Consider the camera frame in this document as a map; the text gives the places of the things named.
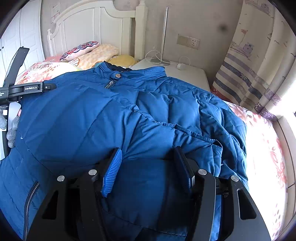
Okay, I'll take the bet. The blue quilted puffer jacket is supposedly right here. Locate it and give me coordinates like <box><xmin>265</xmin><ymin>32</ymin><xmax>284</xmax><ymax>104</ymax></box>
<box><xmin>1</xmin><ymin>62</ymin><xmax>248</xmax><ymax>240</ymax></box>

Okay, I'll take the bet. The grey gloved left hand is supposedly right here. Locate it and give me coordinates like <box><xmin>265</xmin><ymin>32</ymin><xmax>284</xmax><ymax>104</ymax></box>
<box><xmin>1</xmin><ymin>109</ymin><xmax>22</xmax><ymax>149</ymax></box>

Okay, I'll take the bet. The white wardrobe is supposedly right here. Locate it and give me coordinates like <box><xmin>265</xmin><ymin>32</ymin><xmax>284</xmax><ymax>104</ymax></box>
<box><xmin>1</xmin><ymin>0</ymin><xmax>45</xmax><ymax>80</ymax></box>

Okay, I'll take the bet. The floral bed quilt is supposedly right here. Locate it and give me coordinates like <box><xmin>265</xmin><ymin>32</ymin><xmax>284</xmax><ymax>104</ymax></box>
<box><xmin>15</xmin><ymin>62</ymin><xmax>287</xmax><ymax>240</ymax></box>

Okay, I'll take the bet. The colourful patterned pillow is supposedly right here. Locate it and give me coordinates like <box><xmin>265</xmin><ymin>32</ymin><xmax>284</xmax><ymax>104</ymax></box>
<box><xmin>60</xmin><ymin>41</ymin><xmax>100</xmax><ymax>62</ymax></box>

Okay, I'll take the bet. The beige dotted pillow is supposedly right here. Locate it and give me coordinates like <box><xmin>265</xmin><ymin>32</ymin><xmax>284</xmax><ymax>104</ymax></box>
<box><xmin>69</xmin><ymin>44</ymin><xmax>119</xmax><ymax>70</ymax></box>

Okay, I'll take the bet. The white bedside table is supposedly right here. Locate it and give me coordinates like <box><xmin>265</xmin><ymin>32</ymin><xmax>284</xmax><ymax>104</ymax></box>
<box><xmin>131</xmin><ymin>58</ymin><xmax>210</xmax><ymax>92</ymax></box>

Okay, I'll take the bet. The yellow pillow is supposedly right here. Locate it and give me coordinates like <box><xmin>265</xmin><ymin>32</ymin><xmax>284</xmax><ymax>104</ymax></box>
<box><xmin>108</xmin><ymin>55</ymin><xmax>137</xmax><ymax>68</ymax></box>

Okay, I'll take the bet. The white wooden headboard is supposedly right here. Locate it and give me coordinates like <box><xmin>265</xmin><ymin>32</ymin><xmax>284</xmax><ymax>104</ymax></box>
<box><xmin>47</xmin><ymin>1</ymin><xmax>148</xmax><ymax>60</ymax></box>

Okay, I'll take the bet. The silver pole desk lamp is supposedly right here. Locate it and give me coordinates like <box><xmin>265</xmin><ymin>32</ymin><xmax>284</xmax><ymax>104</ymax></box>
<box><xmin>151</xmin><ymin>7</ymin><xmax>171</xmax><ymax>66</ymax></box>

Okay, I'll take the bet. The patterned window curtain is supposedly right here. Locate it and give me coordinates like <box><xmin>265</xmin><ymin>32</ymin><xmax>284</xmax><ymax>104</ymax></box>
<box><xmin>211</xmin><ymin>1</ymin><xmax>295</xmax><ymax>121</ymax></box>

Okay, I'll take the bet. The wall paper notice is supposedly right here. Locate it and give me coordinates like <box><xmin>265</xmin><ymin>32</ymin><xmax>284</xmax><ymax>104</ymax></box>
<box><xmin>51</xmin><ymin>2</ymin><xmax>60</xmax><ymax>23</ymax></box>

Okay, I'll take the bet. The white charger with cable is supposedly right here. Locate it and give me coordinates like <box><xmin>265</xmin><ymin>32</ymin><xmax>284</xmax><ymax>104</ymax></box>
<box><xmin>145</xmin><ymin>50</ymin><xmax>191</xmax><ymax>70</ymax></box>

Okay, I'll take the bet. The wall power socket plate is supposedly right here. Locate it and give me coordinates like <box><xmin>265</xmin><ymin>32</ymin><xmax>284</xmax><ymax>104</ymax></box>
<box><xmin>177</xmin><ymin>34</ymin><xmax>200</xmax><ymax>50</ymax></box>

